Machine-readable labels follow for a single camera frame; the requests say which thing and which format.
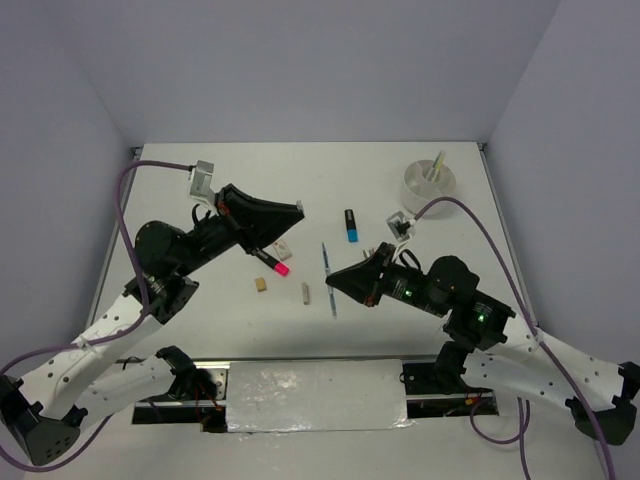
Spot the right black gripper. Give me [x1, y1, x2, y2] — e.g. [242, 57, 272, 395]
[324, 241, 447, 316]

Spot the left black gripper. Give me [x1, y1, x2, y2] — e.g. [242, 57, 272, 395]
[176, 183, 303, 275]

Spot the blue clear pen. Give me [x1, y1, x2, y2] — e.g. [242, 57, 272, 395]
[321, 242, 337, 318]

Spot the yellow pen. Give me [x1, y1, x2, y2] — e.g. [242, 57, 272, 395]
[425, 150, 446, 182]

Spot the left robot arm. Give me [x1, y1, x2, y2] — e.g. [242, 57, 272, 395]
[1, 184, 304, 472]

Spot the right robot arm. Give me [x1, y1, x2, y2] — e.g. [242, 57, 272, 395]
[326, 243, 639, 446]

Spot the white boxed eraser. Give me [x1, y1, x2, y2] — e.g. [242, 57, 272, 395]
[273, 240, 292, 262]

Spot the pink black highlighter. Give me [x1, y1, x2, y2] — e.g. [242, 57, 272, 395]
[255, 250, 290, 277]

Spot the blue black highlighter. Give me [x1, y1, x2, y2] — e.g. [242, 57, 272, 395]
[344, 209, 359, 243]

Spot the beige chalk stick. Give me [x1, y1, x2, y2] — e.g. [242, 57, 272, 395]
[301, 282, 310, 305]

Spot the tan eraser cube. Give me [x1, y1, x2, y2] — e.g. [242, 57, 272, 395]
[255, 278, 267, 292]

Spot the white round divided organizer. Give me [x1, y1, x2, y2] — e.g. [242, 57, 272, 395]
[400, 160, 457, 214]

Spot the silver foil sheet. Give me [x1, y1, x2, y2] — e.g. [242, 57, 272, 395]
[226, 359, 409, 433]

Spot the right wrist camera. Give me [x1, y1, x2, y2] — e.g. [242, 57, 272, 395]
[386, 211, 416, 260]

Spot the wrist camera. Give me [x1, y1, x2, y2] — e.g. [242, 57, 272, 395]
[386, 211, 416, 260]
[189, 160, 215, 207]

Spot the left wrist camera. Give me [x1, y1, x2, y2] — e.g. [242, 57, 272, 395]
[189, 160, 215, 207]

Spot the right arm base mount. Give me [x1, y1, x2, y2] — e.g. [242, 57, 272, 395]
[399, 358, 499, 420]

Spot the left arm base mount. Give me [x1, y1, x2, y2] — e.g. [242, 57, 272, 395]
[131, 360, 230, 434]

